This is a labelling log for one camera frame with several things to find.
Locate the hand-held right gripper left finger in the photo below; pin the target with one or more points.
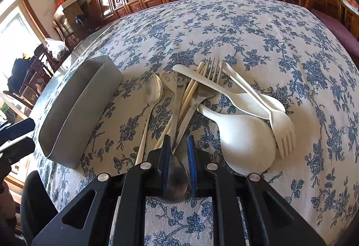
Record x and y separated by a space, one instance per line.
165 163

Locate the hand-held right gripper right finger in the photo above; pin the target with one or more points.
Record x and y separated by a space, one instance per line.
191 163

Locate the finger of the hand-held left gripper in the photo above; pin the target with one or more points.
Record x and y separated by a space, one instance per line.
18 127
19 146

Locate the rectangular metal utensil container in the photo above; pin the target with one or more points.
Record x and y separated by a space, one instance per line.
70 105

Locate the metal fork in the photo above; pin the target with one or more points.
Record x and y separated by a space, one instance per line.
207 89

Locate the wooden chopstick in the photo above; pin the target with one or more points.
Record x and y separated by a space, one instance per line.
204 70
198 70

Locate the white plastic fork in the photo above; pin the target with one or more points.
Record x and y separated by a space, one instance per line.
283 129

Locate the black bag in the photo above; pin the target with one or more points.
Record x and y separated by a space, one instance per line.
21 73

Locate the white plastic bag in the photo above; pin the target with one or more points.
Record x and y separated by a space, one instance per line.
56 48

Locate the window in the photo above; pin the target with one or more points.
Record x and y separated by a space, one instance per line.
12 27

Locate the wooden chair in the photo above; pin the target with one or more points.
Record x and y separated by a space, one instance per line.
66 31

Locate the blue floral tablecloth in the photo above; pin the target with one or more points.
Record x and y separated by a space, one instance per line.
252 38

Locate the purple seat cushion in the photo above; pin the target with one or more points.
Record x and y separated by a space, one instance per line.
336 31

